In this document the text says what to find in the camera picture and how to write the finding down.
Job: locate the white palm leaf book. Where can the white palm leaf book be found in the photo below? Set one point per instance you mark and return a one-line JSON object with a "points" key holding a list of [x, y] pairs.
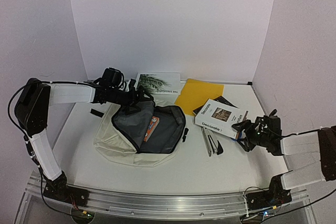
{"points": [[160, 82]]}

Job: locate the silver black stapler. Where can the silver black stapler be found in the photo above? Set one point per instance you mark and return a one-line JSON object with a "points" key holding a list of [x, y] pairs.
{"points": [[213, 145]]}

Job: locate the yellow flat book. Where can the yellow flat book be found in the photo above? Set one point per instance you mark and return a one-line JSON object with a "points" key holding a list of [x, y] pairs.
{"points": [[195, 94]]}

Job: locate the white Decorate book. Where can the white Decorate book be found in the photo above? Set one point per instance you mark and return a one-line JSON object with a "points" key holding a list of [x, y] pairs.
{"points": [[219, 118]]}

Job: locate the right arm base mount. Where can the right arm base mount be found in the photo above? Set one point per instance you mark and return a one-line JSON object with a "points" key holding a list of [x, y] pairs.
{"points": [[275, 195]]}

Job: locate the aluminium front rail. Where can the aluminium front rail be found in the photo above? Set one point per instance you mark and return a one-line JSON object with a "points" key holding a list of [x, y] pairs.
{"points": [[168, 207]]}

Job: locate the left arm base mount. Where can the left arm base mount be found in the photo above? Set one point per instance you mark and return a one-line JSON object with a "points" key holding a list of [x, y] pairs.
{"points": [[59, 190]]}

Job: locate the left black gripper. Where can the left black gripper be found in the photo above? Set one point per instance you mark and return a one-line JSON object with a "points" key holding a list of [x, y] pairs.
{"points": [[133, 98]]}

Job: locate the cream canvas backpack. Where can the cream canvas backpack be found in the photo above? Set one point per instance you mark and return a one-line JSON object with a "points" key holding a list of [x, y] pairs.
{"points": [[119, 137]]}

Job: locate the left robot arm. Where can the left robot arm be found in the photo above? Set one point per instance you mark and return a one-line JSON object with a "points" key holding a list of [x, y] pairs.
{"points": [[36, 96]]}

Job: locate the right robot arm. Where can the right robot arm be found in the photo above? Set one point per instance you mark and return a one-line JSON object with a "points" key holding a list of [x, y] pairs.
{"points": [[319, 142]]}

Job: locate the blue pencil case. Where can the blue pencil case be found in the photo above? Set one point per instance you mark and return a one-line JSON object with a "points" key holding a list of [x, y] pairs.
{"points": [[238, 137]]}

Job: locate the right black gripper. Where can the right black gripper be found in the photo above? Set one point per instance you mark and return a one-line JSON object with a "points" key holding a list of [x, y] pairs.
{"points": [[247, 132]]}

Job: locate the orange cover paperback book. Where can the orange cover paperback book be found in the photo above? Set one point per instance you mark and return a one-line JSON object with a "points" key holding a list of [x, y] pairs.
{"points": [[152, 126]]}

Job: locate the dark cover paperback book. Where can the dark cover paperback book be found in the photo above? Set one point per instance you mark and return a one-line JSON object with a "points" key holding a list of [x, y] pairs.
{"points": [[220, 99]]}

